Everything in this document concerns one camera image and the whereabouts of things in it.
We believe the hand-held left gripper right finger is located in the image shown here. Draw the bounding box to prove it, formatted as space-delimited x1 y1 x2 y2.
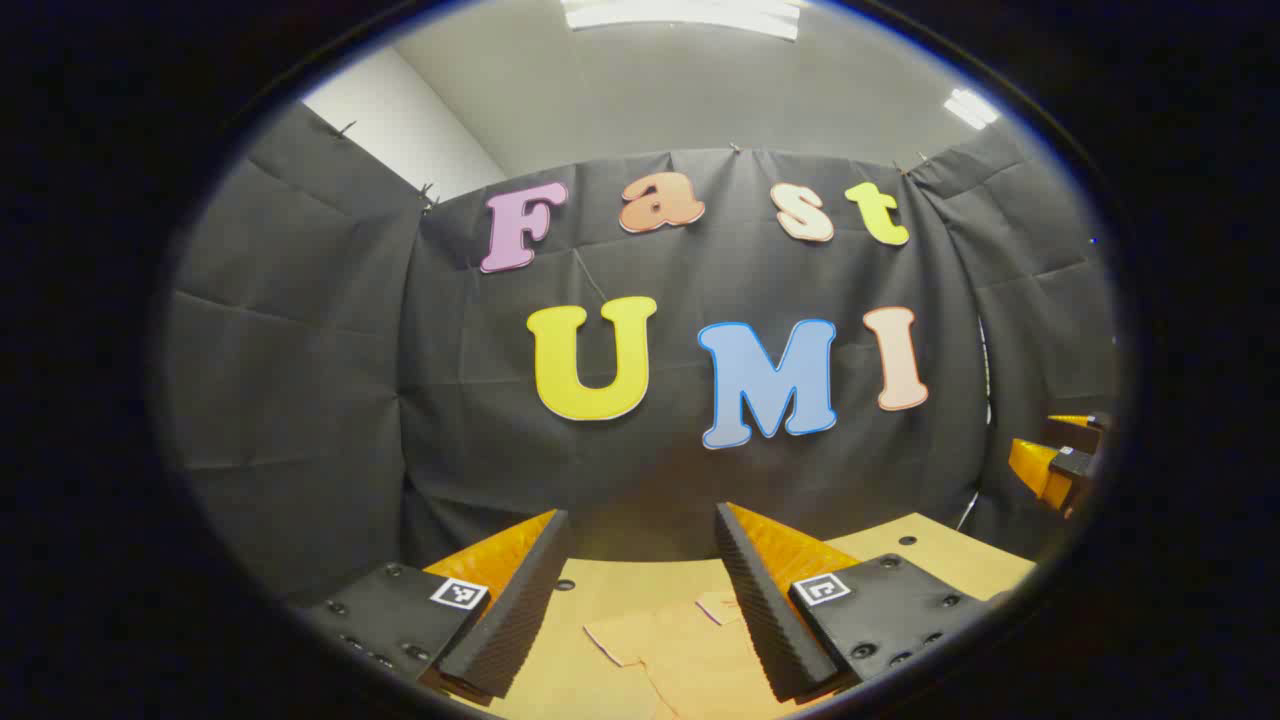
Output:
713 502 1001 703

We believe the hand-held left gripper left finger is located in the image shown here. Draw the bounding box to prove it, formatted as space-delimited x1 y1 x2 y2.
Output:
300 508 573 706

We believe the orange T-shirt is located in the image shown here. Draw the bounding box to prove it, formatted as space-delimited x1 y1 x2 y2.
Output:
583 590 801 720

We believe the black backdrop cloth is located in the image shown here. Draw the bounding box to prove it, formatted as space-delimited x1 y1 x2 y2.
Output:
160 100 1119 606

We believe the long ceiling light panel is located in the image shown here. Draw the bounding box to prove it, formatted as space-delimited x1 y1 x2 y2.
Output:
560 0 806 42

